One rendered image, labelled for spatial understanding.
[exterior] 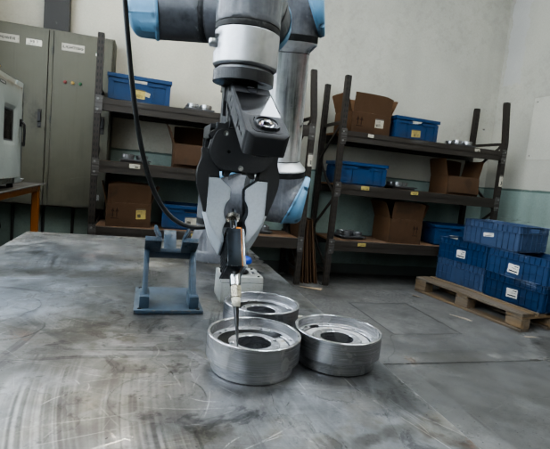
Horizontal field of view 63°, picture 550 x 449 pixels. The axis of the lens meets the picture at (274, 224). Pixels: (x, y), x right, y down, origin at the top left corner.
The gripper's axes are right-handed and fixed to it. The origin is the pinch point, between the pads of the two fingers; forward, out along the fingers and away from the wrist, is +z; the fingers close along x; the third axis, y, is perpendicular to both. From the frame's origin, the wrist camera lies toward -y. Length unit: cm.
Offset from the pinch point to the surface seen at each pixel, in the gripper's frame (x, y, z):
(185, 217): -28, 353, 38
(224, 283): -3.2, 19.6, 9.8
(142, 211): 10, 351, 35
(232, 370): 0.6, -8.4, 11.4
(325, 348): -10.1, -7.2, 9.8
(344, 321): -16.1, 1.0, 9.5
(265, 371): -2.6, -9.5, 11.2
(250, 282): -7.5, 19.5, 9.5
